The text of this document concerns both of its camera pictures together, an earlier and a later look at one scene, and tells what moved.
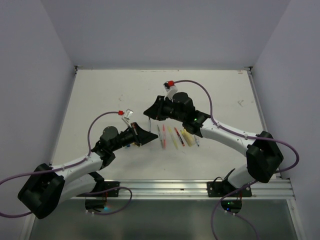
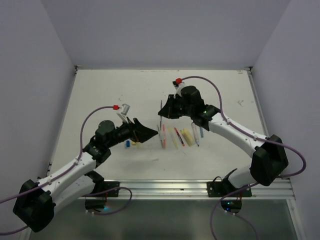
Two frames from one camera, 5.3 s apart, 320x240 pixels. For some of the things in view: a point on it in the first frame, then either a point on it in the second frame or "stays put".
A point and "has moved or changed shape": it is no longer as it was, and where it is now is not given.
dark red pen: x=179 y=135 stays put
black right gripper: x=156 y=111 -> x=168 y=111
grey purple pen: x=149 y=124 has moved or changed shape
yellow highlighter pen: x=173 y=137 stays put
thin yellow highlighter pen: x=183 y=134 stays put
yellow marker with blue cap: x=189 y=138 stays put
